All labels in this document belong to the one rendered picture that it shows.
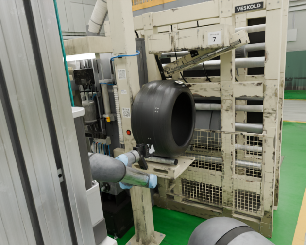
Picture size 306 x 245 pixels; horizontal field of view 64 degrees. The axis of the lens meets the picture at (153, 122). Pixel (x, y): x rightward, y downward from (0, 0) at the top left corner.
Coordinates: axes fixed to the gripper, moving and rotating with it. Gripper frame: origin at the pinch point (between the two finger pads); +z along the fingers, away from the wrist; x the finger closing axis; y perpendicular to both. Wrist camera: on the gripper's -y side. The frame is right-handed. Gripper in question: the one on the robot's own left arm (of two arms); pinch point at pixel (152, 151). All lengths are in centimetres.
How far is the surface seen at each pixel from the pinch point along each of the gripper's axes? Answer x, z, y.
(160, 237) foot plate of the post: 22, 43, -95
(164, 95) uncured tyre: -7.9, 3.4, 37.0
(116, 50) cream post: 34, 9, 69
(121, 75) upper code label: 33, 11, 51
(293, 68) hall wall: -40, 905, 88
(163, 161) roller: -2.4, 10.4, -9.4
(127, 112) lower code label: 30.9, 14.1, 23.4
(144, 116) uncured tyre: 3.0, -4.3, 23.7
